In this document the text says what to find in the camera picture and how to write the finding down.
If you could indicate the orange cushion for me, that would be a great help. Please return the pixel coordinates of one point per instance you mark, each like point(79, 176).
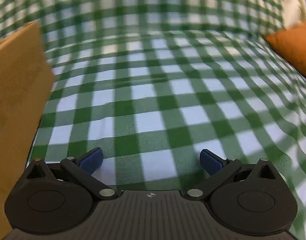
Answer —
point(291, 45)

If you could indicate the brown cardboard box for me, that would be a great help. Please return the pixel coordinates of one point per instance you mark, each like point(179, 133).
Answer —
point(26, 81)

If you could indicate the cream sofa backrest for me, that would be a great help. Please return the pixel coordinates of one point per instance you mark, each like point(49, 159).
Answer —
point(294, 2)

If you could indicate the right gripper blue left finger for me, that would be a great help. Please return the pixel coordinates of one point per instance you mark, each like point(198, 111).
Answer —
point(80, 170)

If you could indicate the green white checkered cloth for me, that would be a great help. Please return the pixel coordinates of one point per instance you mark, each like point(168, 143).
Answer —
point(154, 82)

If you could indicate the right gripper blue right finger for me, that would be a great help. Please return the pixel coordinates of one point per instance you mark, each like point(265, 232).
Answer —
point(220, 171)

